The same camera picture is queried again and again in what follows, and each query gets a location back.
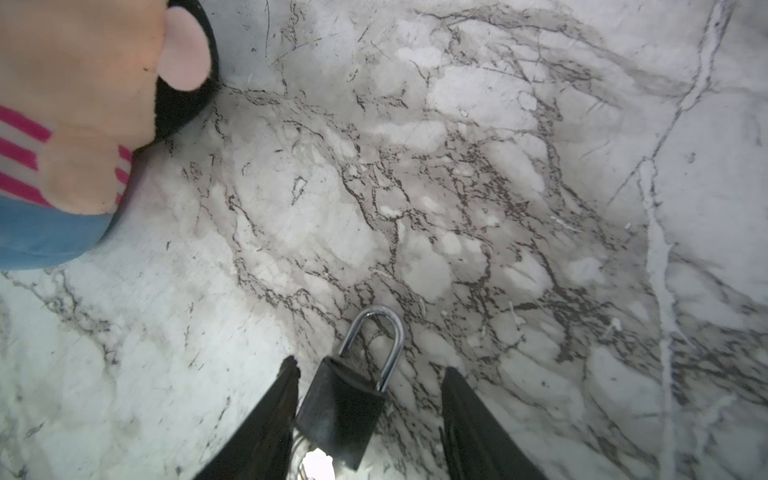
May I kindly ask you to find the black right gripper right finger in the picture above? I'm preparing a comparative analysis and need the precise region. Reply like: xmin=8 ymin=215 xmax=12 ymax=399
xmin=441 ymin=367 xmax=545 ymax=480

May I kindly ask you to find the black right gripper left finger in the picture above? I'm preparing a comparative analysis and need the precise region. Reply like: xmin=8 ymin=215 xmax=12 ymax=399
xmin=195 ymin=356 xmax=300 ymax=480

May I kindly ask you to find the black padlock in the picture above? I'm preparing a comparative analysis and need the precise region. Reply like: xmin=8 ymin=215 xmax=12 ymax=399
xmin=294 ymin=305 xmax=405 ymax=479

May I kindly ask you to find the plush doll toy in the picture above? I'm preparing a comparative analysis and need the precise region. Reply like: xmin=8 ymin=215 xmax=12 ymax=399
xmin=1 ymin=1 xmax=219 ymax=270

